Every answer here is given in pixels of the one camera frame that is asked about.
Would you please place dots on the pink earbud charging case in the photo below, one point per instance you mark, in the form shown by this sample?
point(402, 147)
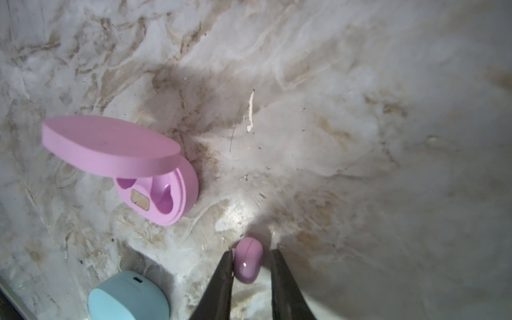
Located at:
point(147, 168)

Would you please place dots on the blue earbud charging case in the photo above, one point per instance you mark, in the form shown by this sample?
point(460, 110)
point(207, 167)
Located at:
point(128, 295)

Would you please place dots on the pink earbud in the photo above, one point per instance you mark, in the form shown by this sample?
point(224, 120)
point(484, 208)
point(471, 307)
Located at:
point(247, 260)

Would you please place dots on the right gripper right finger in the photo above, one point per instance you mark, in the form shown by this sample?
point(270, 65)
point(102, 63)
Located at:
point(287, 299)

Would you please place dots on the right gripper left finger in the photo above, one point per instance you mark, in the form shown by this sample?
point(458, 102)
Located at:
point(216, 300)

